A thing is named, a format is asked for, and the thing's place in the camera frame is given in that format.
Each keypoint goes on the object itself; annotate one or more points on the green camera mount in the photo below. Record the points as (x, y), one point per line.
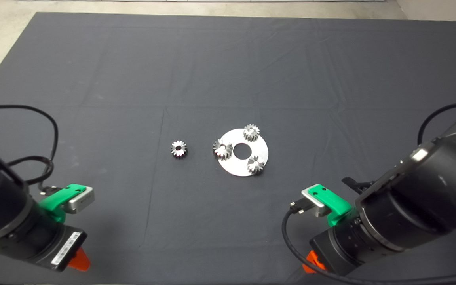
(331, 202)
(57, 202)

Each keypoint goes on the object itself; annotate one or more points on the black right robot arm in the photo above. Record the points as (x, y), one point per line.
(422, 198)

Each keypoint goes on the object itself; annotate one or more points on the silver camera box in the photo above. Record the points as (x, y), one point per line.
(83, 200)
(315, 204)

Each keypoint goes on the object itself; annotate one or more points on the silver left camera box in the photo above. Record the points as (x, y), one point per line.
(83, 200)

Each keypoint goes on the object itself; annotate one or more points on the silver right camera box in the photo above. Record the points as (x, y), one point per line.
(315, 204)

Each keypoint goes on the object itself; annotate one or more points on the round metal plate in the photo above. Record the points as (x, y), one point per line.
(232, 164)

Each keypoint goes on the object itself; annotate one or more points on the green right camera mount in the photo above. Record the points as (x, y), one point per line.
(331, 202)

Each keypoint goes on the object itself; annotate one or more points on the small steel gear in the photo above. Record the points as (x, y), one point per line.
(183, 151)

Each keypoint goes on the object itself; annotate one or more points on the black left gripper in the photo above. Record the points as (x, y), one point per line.
(59, 247)

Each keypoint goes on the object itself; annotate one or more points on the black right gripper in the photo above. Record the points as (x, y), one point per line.
(331, 253)

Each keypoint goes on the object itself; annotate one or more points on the larger steel gear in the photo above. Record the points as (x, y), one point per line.
(219, 147)

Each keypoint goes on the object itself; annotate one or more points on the green left camera mount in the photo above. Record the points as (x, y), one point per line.
(57, 202)

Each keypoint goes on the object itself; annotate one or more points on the dark grey table cloth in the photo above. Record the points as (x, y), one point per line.
(228, 79)

